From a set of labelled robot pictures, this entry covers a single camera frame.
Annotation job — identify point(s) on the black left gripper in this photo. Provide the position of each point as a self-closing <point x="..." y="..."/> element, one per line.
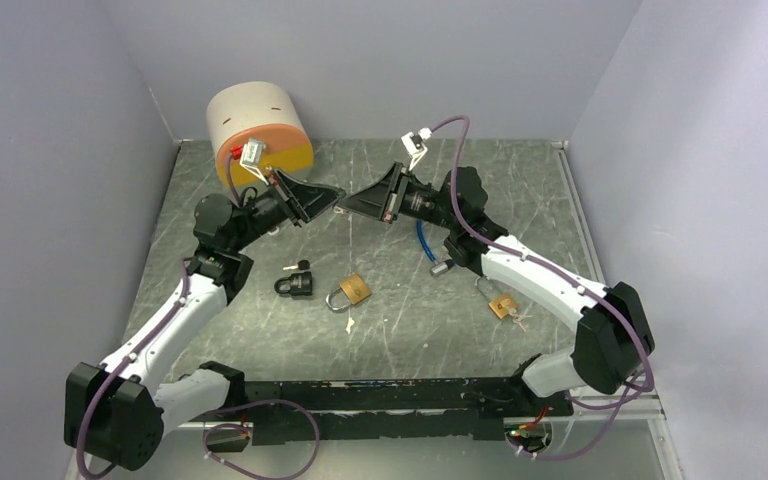
<point x="315" y="199"/>

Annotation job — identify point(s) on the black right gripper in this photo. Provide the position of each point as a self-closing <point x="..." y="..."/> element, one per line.
<point x="379" y="200"/>

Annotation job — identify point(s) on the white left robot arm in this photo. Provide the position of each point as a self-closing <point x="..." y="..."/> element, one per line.
<point x="118" y="410"/>

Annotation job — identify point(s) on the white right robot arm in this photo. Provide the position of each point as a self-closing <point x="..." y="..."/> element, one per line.
<point x="612" y="337"/>

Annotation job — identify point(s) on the black head key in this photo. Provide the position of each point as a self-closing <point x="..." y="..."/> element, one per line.
<point x="301" y="265"/>

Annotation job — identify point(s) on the black padlock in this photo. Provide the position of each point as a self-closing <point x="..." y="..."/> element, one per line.
<point x="296" y="285"/>

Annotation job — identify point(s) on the beige cylinder drawer box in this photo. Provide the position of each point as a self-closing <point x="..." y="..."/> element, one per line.
<point x="264" y="112"/>

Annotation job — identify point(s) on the long shackle brass padlock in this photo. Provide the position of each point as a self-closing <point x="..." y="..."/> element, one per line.
<point x="501" y="303"/>

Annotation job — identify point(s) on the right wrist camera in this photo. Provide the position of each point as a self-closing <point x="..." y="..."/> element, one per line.
<point x="415" y="145"/>

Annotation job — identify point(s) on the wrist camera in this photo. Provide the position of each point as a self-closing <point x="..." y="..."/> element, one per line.
<point x="248" y="157"/>
<point x="415" y="145"/>

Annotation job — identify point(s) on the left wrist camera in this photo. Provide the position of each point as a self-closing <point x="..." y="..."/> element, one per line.
<point x="248" y="157"/>

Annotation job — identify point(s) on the blue cable lock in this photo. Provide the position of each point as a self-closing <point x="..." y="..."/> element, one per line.
<point x="438" y="266"/>

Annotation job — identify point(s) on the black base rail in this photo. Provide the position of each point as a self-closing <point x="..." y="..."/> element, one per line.
<point x="482" y="408"/>

